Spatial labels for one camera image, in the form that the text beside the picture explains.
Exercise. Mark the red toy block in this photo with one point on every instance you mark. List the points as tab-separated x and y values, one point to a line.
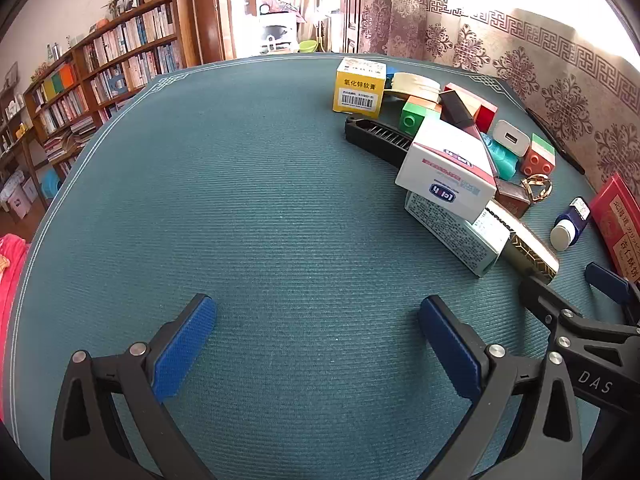
485	112

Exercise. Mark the blue toy block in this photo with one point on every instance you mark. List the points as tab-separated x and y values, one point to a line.
392	73

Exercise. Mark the red tin box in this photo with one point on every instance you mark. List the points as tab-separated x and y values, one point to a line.
617	220

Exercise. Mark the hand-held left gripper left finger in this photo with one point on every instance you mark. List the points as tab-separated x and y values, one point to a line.
185	350

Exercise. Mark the blue bottle with white cap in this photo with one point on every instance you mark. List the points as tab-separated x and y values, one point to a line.
575	215

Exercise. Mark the green and pink toy block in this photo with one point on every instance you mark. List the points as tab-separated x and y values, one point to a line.
539	157

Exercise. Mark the wooden door frame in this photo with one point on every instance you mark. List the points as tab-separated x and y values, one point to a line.
212	10

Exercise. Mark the white box with teal print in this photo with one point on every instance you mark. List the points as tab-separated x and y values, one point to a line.
460	240

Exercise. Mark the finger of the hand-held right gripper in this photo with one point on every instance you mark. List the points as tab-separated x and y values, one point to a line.
607	280
537	292

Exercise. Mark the brown lipstick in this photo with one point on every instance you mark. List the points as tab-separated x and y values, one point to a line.
510	197

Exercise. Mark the green and orange toy block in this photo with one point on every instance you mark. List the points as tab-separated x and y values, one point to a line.
412	117

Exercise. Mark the black comb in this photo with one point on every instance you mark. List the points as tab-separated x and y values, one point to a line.
372	132

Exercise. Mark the black chair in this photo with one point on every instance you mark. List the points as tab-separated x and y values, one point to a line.
277	32

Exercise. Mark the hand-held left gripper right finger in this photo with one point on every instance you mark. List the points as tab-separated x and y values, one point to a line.
450	355

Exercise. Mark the white plastic jar lid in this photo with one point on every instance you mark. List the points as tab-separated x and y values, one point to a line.
415	85

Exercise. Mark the wooden bookshelf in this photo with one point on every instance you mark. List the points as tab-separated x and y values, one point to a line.
125	55

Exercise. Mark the teal dental floss case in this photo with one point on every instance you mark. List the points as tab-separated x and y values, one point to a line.
502	160

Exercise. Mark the yellow and white ointment box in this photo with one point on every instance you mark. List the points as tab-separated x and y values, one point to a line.
357	85

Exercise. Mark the white box with red label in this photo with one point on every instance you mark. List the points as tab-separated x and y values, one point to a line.
445	170

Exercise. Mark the framed photo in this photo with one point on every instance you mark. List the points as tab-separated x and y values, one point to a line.
127	1

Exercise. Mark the gold patterned tube box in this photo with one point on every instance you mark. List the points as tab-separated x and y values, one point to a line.
532	255

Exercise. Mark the green plastic basin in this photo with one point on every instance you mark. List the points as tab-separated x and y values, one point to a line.
309	47

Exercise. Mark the teal desktop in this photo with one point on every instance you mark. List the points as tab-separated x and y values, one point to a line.
250	210

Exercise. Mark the white storage box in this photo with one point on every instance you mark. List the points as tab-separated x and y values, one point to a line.
17	197

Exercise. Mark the red cloth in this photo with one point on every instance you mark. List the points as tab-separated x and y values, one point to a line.
10	285

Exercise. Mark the blue plastic stool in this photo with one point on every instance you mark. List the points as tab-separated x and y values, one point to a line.
50	182

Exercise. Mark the white charger plug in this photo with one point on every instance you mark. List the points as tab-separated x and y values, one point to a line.
510	137

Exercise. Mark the patterned beige curtain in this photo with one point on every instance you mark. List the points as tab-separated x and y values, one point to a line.
500	45

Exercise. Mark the black phone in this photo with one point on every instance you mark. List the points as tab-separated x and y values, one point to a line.
555	140

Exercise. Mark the red lip gloss tube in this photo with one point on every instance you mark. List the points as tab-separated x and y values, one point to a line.
455	107

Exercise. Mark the gold keyring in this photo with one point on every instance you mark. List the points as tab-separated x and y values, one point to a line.
542	195

